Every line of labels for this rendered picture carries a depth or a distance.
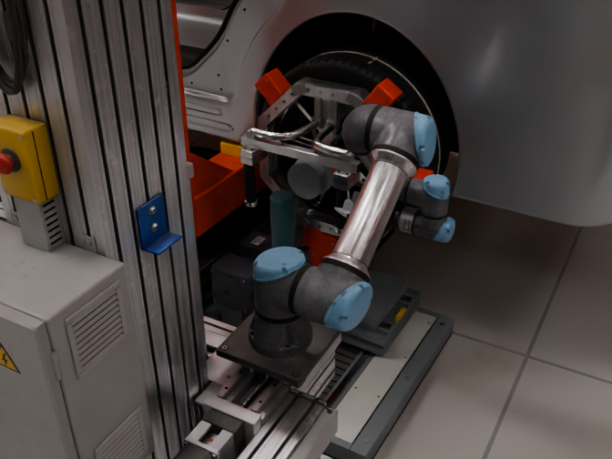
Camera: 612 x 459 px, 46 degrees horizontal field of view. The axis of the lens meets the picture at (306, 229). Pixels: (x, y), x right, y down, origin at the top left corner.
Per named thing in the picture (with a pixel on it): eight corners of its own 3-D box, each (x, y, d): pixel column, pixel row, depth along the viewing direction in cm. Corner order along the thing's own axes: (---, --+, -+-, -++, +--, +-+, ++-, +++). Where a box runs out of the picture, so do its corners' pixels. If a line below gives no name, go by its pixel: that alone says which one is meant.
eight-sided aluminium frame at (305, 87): (402, 245, 249) (413, 96, 221) (393, 254, 244) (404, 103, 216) (270, 207, 272) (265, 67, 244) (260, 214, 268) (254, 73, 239)
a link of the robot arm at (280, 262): (272, 282, 172) (270, 234, 165) (321, 300, 166) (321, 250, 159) (243, 309, 163) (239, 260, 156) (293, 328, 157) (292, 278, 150)
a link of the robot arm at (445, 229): (458, 211, 205) (454, 236, 209) (422, 202, 210) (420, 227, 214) (448, 224, 199) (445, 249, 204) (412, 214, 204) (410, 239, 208)
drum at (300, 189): (351, 179, 247) (353, 142, 240) (321, 206, 232) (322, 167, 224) (316, 170, 253) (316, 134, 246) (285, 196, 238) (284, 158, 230)
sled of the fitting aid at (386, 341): (419, 308, 299) (421, 289, 294) (382, 358, 273) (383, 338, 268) (315, 273, 321) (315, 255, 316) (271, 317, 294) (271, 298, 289)
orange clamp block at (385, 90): (387, 111, 229) (403, 92, 223) (377, 119, 223) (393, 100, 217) (372, 96, 230) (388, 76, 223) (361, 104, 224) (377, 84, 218)
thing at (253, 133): (323, 127, 236) (323, 97, 231) (293, 149, 222) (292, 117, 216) (278, 117, 244) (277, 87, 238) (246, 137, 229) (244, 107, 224)
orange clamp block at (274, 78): (293, 87, 243) (277, 66, 243) (281, 95, 238) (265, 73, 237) (281, 99, 248) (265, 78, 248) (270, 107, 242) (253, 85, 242)
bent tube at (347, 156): (378, 140, 228) (379, 108, 222) (350, 163, 213) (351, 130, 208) (329, 129, 235) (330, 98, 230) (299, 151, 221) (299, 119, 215)
